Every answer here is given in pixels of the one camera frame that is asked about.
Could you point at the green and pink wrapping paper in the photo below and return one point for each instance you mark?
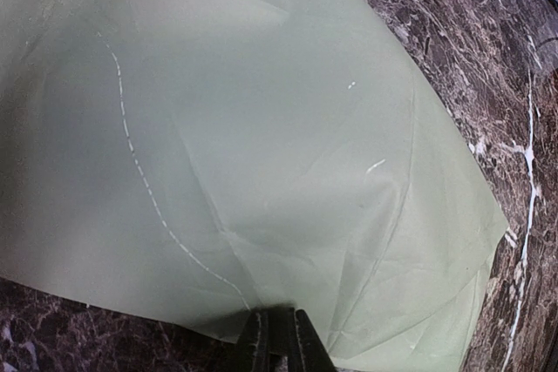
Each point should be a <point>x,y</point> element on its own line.
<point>188,160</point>

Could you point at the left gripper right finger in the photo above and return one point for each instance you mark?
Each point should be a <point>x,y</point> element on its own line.
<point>306,353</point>

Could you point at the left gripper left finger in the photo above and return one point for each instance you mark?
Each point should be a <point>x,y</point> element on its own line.
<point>251,352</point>

